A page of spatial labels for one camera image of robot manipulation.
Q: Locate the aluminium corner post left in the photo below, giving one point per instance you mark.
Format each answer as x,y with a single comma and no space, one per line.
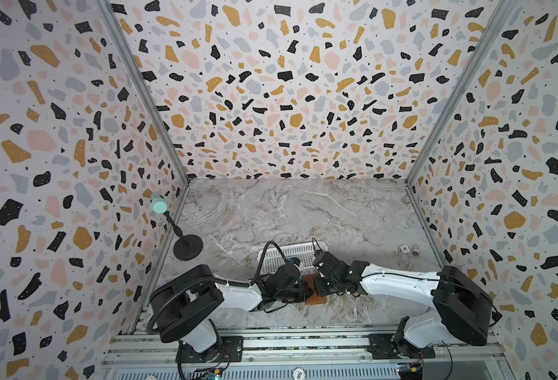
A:
134,39

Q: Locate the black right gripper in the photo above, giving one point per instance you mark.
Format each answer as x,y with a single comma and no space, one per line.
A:
325,281

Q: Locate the brown leather card holder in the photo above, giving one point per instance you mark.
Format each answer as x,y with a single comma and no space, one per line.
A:
315,299

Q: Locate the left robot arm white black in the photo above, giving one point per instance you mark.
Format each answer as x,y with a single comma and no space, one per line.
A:
181,308

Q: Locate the black stand with green ball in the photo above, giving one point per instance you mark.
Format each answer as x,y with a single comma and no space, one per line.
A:
187,247

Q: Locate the white plastic slotted basket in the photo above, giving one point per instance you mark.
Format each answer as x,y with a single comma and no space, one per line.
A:
304,252

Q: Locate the aluminium corner post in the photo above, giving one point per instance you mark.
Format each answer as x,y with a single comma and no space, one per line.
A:
497,21
134,39

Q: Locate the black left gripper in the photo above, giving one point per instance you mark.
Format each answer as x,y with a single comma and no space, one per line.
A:
304,295

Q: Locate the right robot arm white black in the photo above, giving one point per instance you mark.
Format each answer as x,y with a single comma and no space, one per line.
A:
457,307

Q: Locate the aluminium corner post right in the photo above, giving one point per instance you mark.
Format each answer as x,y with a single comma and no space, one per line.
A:
497,21

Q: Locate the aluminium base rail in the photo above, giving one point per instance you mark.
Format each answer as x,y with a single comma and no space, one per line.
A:
348,353

